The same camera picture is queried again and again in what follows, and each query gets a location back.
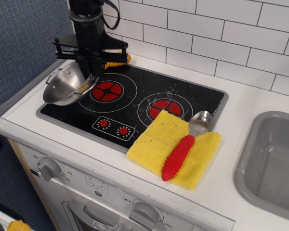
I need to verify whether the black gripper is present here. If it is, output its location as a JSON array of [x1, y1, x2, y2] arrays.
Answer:
[[52, 18, 128, 81]]

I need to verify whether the silver metal bowl with handles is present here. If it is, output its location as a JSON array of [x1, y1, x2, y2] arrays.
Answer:
[[43, 62, 99, 106]]

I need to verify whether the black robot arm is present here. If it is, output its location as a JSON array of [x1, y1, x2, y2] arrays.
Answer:
[[52, 0, 128, 78]]

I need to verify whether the black toy stove top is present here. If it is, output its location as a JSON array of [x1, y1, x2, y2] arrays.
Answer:
[[37, 65, 228, 152]]

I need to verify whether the yellow plush shrimp toy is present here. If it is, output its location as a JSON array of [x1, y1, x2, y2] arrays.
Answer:
[[105, 53, 131, 70]]

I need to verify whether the yellow cloth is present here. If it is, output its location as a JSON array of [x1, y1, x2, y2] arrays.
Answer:
[[127, 110, 222, 190]]

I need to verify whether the grey left oven knob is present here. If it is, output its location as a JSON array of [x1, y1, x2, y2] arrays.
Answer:
[[38, 157, 61, 182]]

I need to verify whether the grey oven knob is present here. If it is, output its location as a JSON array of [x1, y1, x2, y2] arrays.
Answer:
[[38, 157, 61, 182], [129, 202, 160, 231]]

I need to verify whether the white toy oven front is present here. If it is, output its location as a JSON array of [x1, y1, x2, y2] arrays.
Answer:
[[19, 145, 234, 231]]

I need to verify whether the grey right oven knob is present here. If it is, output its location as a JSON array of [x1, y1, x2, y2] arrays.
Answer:
[[129, 202, 160, 231]]

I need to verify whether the yellow object at bottom left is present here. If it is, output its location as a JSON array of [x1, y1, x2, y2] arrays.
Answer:
[[7, 220, 32, 231]]

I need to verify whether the grey sink basin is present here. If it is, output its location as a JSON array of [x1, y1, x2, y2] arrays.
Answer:
[[234, 111, 289, 220]]

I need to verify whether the spoon with red handle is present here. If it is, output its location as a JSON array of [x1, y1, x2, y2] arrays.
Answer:
[[161, 111, 212, 181]]

